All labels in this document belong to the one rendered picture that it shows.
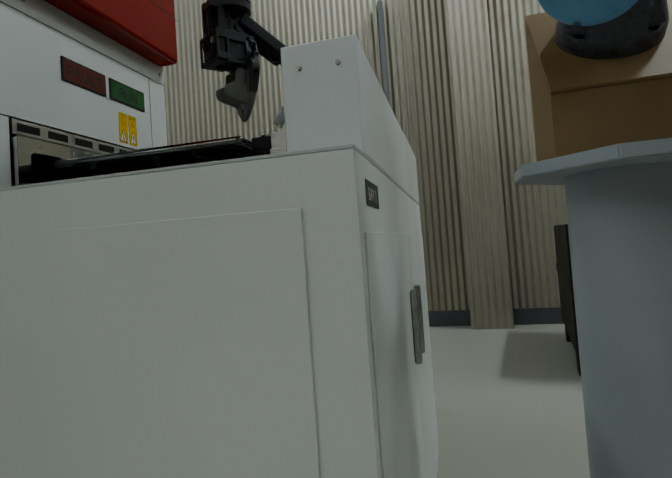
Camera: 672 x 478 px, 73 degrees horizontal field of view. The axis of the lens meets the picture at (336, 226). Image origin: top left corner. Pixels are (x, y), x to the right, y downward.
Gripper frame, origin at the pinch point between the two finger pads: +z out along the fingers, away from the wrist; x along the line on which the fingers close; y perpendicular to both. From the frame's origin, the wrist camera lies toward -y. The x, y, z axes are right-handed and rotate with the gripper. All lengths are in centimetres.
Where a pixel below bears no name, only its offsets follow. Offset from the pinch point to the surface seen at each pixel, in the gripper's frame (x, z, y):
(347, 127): 36.9, 10.5, 8.1
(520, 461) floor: 1, 99, -88
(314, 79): 33.9, 4.4, 10.1
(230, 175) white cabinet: 30.9, 15.6, 20.1
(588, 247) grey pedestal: 48, 27, -29
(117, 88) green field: -34.6, -12.3, 13.6
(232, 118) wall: -298, -79, -153
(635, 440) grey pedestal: 53, 54, -28
